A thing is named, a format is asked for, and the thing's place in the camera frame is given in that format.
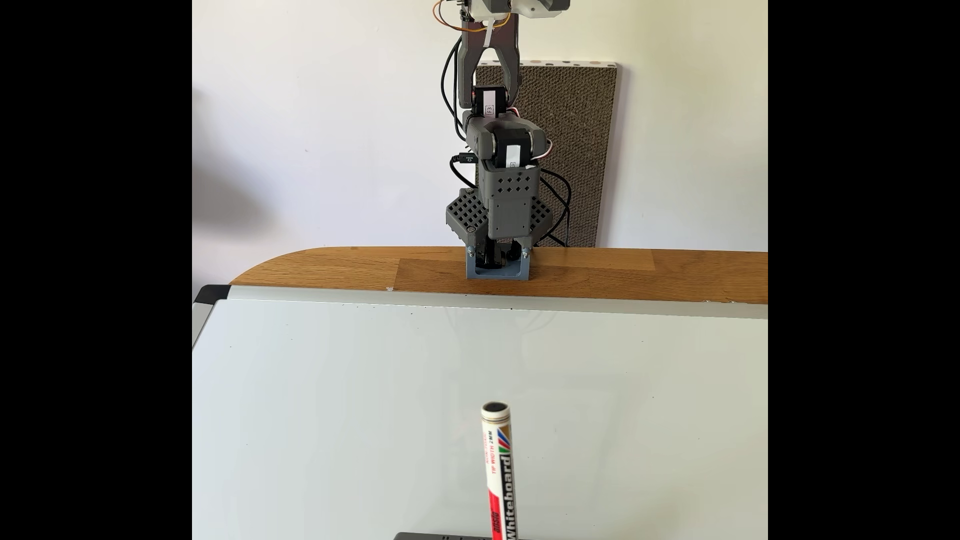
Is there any black power cable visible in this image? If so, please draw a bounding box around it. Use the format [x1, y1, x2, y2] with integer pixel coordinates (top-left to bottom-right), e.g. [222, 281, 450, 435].
[538, 168, 573, 249]

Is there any grey marker holder block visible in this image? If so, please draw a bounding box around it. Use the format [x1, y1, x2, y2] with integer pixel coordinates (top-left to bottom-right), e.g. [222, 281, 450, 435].
[394, 532, 526, 540]

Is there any white whiteboard marker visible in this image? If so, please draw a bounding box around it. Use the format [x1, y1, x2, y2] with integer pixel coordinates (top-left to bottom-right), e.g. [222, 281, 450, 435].
[481, 402, 519, 540]

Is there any whiteboard with silver frame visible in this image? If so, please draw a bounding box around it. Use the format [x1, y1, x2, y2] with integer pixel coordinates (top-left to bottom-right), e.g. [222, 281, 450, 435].
[192, 285, 769, 540]

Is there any black USB cable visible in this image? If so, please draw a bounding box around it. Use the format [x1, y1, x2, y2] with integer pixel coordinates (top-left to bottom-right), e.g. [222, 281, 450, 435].
[450, 152, 480, 189]

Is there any brown corrugated cardboard panel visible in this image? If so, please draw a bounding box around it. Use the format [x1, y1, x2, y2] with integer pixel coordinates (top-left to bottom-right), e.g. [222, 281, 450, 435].
[474, 61, 619, 249]

